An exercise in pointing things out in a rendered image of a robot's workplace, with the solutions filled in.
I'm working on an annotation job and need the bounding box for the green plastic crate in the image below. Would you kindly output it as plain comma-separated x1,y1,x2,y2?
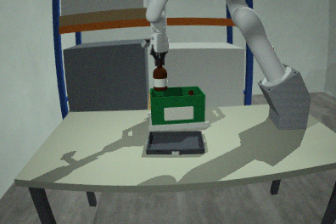
150,87,205,126

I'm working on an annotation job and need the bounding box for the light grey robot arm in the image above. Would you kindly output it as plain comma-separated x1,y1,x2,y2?
146,0,292,87

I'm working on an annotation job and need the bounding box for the brown glass bottle with white label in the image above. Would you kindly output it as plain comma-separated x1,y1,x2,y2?
153,60,167,92

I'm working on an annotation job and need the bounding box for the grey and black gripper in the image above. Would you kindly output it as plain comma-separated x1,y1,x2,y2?
150,32,169,66

